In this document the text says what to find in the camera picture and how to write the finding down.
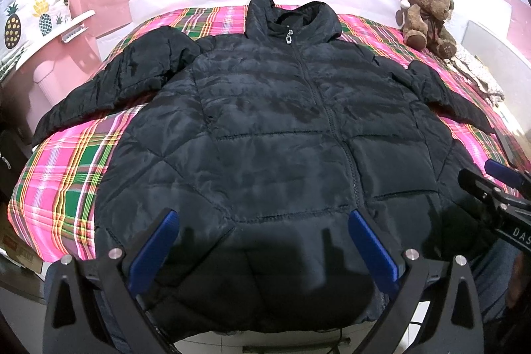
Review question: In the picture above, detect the pink plaid bed sheet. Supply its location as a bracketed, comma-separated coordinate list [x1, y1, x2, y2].
[7, 14, 530, 262]

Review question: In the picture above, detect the beige patterned folded cloth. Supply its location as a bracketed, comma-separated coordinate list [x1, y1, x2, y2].
[447, 56, 505, 107]

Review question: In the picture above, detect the white wall shelf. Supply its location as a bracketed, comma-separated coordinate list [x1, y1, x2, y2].
[60, 10, 95, 44]

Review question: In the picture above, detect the black puffer jacket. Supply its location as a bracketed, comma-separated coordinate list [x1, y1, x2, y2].
[33, 0, 493, 341]

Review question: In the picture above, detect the pineapple print curtain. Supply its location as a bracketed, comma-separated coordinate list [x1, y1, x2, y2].
[1, 0, 71, 79]

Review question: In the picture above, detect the white bed headboard panel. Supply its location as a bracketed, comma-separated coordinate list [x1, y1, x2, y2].
[462, 21, 530, 130]

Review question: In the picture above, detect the brown teddy bear santa hat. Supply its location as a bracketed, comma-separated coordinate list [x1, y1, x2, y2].
[401, 0, 457, 59]

